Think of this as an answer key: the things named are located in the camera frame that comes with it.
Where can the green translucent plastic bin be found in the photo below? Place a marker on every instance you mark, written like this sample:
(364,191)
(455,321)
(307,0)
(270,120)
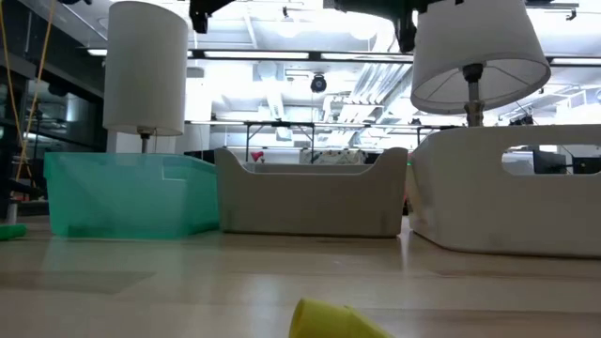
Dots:
(131,197)

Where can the black folding table frame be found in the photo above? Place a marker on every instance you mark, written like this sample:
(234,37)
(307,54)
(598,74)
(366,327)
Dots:
(282,124)
(439,127)

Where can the yellow crayon piece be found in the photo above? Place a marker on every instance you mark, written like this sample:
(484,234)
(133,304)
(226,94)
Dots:
(328,324)

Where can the small red object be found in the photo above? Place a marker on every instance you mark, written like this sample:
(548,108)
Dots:
(257,156)

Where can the black computer monitor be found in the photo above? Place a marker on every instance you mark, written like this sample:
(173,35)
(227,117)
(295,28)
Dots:
(549,162)
(587,165)

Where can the cone shade chrome base lamp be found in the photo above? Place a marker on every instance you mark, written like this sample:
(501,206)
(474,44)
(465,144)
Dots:
(493,42)

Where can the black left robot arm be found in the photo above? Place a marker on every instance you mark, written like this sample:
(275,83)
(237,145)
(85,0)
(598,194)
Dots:
(75,2)

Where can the cylinder shade wooden base lamp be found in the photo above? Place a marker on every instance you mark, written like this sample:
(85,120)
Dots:
(145,70)

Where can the white upright post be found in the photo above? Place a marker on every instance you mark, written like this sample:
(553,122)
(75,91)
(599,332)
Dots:
(11,212)

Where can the black ceiling fixture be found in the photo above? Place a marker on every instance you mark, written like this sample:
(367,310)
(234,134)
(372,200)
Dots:
(549,4)

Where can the patterned white cloth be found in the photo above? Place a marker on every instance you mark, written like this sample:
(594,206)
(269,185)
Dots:
(333,156)

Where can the grey plastic bin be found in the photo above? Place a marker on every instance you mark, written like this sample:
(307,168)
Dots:
(310,202)

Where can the small green crayon piece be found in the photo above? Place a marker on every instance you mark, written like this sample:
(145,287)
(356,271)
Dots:
(11,232)

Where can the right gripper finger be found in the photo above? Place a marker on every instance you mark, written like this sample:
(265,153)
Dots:
(371,4)

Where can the black hanging camera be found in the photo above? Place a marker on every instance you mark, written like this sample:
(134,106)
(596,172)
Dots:
(318,83)

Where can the white plastic bin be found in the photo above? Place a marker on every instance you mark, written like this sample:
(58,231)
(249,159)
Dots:
(469,206)

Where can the black background equipment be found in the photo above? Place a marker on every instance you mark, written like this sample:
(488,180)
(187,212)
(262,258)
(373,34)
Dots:
(521,120)

